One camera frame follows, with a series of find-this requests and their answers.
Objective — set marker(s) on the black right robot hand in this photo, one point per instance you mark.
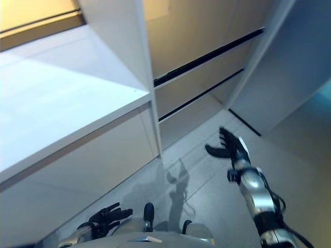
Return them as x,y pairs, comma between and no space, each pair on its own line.
231,148

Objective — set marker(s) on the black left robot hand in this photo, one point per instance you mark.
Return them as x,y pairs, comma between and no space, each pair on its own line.
108,215

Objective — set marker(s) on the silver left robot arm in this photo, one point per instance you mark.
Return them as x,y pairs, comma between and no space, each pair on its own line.
77,235

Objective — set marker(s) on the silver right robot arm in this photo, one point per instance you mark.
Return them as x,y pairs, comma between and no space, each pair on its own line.
258,196

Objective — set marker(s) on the stainless steel fridge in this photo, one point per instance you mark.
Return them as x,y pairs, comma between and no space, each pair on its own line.
196,31

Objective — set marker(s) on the silver robot torso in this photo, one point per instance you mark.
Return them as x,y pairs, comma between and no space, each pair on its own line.
142,240

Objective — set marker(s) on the white vertical side panel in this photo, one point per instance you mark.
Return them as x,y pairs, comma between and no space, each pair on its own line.
148,64

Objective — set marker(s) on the backlit yellow window panel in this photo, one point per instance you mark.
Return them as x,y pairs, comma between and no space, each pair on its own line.
31,15

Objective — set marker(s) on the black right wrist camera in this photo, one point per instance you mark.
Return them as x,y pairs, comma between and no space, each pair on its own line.
232,175

